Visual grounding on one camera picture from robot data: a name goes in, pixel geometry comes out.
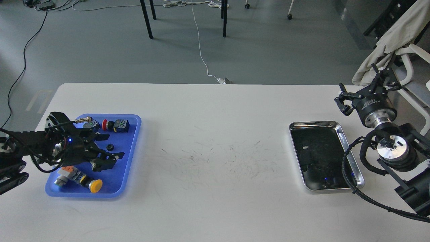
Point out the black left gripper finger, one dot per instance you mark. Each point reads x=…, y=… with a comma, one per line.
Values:
x=102, y=160
x=97, y=137

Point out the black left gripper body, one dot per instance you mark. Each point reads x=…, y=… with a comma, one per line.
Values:
x=66, y=144

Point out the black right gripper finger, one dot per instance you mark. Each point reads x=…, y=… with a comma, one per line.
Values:
x=384, y=81
x=347, y=101

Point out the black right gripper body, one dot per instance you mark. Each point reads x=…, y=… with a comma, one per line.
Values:
x=374, y=107

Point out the black gear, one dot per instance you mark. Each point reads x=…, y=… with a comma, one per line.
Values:
x=110, y=147

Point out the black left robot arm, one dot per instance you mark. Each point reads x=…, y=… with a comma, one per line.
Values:
x=15, y=145

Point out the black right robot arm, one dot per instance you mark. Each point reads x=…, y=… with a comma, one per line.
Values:
x=387, y=148

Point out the blue plastic tray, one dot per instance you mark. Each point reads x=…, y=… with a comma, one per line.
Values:
x=115, y=179

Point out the silver metal tray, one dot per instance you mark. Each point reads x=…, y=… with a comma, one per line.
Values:
x=319, y=149

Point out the white chair with beige cloth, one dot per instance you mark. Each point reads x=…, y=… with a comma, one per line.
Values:
x=397, y=40

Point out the white power adapter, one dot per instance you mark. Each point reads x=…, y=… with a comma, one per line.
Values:
x=224, y=81

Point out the black table leg left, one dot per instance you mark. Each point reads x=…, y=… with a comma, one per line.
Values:
x=146, y=16

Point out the black table leg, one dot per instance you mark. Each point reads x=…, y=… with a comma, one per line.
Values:
x=146, y=16
x=224, y=10

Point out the black table leg right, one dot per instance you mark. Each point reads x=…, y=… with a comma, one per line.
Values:
x=224, y=10

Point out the red push button switch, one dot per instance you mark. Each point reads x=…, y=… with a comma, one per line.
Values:
x=117, y=126

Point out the yellow push button switch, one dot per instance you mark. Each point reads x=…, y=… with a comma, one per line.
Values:
x=74, y=174

